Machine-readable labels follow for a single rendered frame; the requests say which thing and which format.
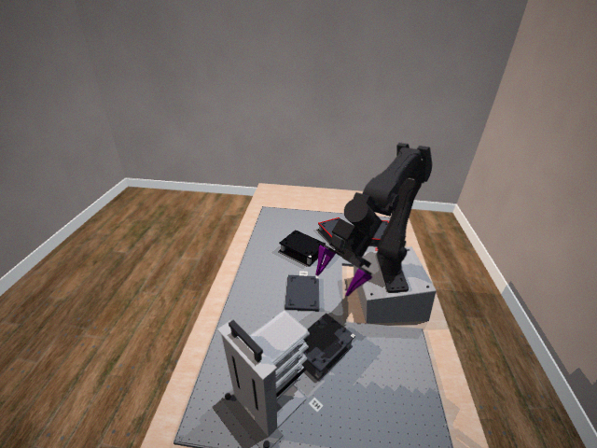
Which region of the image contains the white multi-well plate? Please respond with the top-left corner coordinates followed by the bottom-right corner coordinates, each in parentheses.
top-left (250, 310), bottom-right (310, 364)

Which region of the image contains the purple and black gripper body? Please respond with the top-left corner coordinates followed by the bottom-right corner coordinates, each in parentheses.
top-left (324, 241), bottom-right (371, 275)

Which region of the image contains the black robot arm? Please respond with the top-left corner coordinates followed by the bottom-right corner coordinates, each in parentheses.
top-left (331, 143), bottom-right (432, 293)

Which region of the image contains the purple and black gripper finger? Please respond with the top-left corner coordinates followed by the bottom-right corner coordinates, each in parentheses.
top-left (345, 269), bottom-right (372, 296)
top-left (316, 245), bottom-right (336, 275)

